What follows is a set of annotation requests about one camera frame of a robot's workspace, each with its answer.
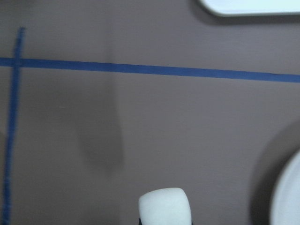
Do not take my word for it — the white bear tray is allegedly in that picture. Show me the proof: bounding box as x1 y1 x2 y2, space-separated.
198 0 300 17

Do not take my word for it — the cream round plate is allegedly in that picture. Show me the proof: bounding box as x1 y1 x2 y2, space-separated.
270 152 300 225

